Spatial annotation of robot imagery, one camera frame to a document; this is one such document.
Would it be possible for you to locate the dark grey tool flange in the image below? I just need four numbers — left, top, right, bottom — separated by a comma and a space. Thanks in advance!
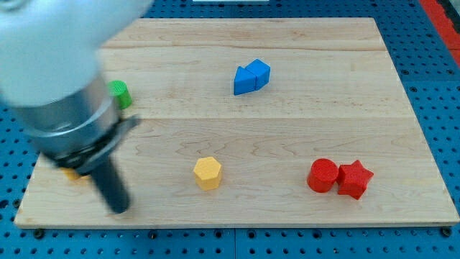
42, 115, 141, 175

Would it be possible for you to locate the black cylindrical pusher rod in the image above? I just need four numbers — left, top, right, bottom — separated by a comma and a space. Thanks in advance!
91, 157, 130, 214

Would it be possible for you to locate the yellow heart block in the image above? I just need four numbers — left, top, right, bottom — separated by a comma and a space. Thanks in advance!
60, 168, 91, 181

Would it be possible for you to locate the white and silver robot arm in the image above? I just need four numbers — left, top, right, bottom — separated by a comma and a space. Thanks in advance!
1, 0, 152, 213

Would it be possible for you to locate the yellow hexagon block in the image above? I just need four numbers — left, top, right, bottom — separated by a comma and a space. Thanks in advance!
193, 157, 222, 191

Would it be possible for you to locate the green cylinder block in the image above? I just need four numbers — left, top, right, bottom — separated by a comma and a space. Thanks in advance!
108, 80, 132, 109

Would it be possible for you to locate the light wooden board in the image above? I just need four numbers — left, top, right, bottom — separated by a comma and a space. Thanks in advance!
15, 18, 459, 229

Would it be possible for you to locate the blue triangle block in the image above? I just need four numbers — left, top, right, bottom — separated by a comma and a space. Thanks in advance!
234, 66, 257, 96

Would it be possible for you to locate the blue cube block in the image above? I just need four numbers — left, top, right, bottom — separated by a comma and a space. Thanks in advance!
245, 59, 271, 91

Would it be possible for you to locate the red cylinder block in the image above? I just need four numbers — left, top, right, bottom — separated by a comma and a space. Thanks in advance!
306, 158, 339, 193

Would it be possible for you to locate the red star block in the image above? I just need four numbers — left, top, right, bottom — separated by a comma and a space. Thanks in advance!
336, 160, 374, 200

